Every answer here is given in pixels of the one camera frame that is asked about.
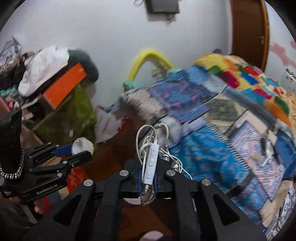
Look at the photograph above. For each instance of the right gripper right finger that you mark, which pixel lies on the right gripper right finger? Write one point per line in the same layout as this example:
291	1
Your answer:
162	188

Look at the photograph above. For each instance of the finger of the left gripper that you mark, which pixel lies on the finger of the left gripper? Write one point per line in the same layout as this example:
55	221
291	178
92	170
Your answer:
63	151
78	159

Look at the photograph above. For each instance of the orange box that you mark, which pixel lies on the orange box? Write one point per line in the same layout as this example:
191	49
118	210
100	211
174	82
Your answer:
59	90

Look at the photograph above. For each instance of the white tape roll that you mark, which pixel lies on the white tape roll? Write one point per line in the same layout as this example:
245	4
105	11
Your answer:
82	144

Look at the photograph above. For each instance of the white trash bin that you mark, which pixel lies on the white trash bin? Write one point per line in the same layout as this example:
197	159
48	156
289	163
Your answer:
133	201

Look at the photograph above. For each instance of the white sticker covered box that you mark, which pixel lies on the white sticker covered box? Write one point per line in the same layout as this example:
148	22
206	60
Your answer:
288	81

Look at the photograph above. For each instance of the yellow curved baby gym bar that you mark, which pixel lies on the yellow curved baby gym bar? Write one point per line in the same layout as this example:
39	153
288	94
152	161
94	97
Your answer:
157	60

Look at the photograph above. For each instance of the white red shopping bag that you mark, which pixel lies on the white red shopping bag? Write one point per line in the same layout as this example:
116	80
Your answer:
109	122

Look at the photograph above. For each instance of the colourful checked blanket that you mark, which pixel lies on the colourful checked blanket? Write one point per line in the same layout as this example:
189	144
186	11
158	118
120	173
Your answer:
250	80

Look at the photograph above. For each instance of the blue patchwork bedsheet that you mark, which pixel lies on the blue patchwork bedsheet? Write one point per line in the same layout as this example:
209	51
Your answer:
221	134

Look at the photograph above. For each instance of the wall mounted dark monitor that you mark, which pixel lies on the wall mounted dark monitor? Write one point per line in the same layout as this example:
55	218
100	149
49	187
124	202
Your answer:
162	6

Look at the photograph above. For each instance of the brown wooden door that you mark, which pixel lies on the brown wooden door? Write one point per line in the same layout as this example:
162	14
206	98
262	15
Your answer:
250	31

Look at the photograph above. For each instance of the white wired earphones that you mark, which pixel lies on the white wired earphones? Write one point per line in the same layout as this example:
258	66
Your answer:
148	149

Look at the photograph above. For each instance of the green plastic bag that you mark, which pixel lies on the green plastic bag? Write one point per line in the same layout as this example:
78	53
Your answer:
72	119

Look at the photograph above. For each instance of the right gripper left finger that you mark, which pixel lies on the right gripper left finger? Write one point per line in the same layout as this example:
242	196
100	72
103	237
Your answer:
133	185

